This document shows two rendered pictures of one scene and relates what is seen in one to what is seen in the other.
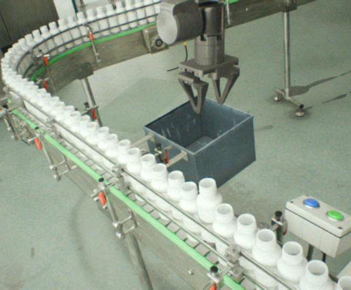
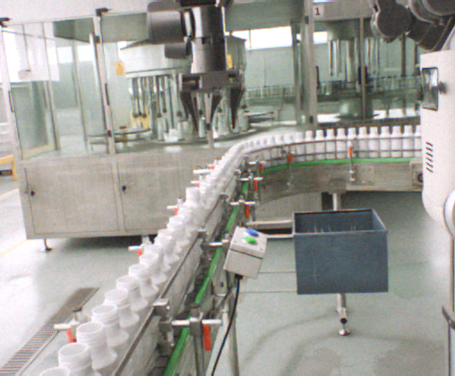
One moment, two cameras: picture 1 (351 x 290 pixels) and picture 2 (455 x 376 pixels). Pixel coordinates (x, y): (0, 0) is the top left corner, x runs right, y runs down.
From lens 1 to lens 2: 116 cm
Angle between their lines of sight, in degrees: 44
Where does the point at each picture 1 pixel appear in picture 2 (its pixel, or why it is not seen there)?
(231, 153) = (347, 261)
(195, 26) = (179, 48)
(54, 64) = (304, 168)
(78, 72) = (328, 185)
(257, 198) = not seen: outside the picture
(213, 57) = not seen: hidden behind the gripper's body
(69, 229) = (255, 341)
